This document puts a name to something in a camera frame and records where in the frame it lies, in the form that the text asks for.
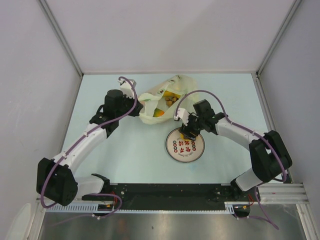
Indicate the aluminium frame rails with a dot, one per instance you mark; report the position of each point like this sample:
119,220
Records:
283,193

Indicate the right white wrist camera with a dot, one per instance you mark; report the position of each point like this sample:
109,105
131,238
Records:
183,115

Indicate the orange fake fruit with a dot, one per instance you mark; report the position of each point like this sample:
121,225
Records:
168,94

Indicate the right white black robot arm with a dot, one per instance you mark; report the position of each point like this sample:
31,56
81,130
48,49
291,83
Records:
269,156

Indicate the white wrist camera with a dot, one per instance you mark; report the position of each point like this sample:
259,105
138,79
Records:
126,86
183,115

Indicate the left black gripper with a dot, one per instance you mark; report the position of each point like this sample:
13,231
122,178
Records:
138,107

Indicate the white plate red characters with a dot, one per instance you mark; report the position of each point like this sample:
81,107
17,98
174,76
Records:
184,150

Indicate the green orange fake mango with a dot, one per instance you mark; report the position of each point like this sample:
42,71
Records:
158,113

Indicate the yellow fake bell pepper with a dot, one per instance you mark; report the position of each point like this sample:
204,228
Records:
187,138

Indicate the pale yellow plastic bag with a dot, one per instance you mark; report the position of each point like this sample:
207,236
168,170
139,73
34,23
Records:
153,98

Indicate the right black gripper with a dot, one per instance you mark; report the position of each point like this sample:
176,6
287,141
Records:
185,130

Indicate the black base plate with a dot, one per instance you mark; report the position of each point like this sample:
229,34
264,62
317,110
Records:
177,197

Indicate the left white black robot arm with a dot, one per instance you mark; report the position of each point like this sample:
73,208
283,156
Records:
55,177

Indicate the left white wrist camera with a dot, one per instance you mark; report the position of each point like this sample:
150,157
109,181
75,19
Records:
126,86

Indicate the brown fake longan bunch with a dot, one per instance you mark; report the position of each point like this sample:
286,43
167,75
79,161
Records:
170,100

